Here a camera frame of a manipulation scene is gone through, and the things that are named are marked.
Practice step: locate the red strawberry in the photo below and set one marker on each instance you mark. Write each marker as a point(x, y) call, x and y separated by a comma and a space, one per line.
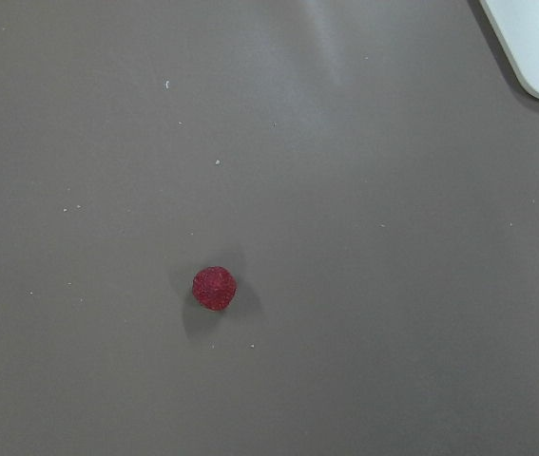
point(214, 288)

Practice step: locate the cream rabbit tray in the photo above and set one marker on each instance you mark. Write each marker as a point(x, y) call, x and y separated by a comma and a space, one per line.
point(516, 26)

